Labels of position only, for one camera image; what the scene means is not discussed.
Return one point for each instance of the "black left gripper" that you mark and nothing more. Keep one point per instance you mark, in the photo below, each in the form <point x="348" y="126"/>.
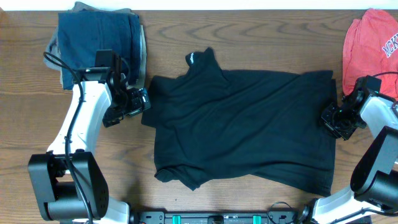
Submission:
<point x="137" y="101"/>

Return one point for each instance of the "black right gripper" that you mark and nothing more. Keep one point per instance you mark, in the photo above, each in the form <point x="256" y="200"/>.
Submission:
<point x="333" y="121"/>

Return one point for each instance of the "black t-shirt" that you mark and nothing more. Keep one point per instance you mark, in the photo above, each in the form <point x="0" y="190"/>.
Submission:
<point x="212" y="123"/>

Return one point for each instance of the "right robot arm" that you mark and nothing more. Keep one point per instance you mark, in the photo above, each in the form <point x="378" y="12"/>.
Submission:
<point x="373" y="184"/>

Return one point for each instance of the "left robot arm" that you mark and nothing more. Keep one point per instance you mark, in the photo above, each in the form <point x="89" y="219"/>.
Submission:
<point x="68" y="184"/>

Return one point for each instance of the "red printed t-shirt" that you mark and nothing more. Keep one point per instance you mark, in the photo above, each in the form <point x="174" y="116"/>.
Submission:
<point x="370" y="48"/>

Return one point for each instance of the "folded navy blue trousers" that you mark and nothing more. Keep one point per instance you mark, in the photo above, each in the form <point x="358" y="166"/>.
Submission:
<point x="81" y="34"/>

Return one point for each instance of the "folded khaki beige trousers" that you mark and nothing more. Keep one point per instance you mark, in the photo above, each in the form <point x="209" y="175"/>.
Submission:
<point x="66" y="78"/>

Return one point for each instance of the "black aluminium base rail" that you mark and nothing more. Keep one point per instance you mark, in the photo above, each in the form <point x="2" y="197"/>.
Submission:
<point x="159" y="217"/>

